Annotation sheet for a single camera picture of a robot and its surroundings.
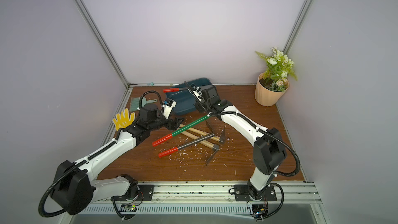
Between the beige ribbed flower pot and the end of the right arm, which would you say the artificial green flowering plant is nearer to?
the beige ribbed flower pot

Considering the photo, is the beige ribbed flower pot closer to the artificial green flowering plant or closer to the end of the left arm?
the artificial green flowering plant

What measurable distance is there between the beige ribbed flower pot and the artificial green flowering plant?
19mm

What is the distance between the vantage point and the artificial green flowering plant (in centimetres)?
92

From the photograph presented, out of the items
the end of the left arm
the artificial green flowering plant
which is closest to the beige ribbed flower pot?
the artificial green flowering plant

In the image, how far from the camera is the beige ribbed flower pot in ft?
3.16
